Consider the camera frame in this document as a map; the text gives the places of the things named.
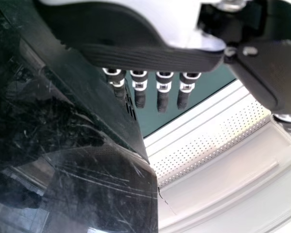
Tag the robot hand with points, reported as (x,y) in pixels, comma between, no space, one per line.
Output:
(126,31)

